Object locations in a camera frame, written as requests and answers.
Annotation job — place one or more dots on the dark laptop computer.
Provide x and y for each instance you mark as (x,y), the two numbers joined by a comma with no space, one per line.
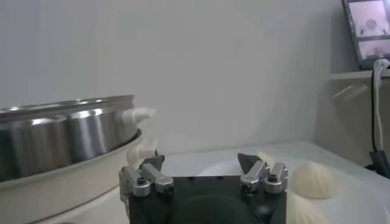
(368,27)

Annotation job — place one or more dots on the white steamed baozi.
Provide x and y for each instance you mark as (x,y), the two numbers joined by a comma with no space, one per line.
(315,181)
(304,213)

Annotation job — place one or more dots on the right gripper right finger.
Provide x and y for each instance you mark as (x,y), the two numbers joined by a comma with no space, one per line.
(256,176)

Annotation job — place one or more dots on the stainless steel steamer basket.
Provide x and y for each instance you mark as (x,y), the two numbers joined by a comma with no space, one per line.
(61,137)

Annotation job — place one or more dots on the black power adapter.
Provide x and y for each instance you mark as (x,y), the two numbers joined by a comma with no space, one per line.
(381,164)

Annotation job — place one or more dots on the white round plate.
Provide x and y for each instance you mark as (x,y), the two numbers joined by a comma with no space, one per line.
(359,198)

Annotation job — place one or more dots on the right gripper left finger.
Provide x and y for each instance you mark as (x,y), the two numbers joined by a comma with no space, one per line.
(158,179)

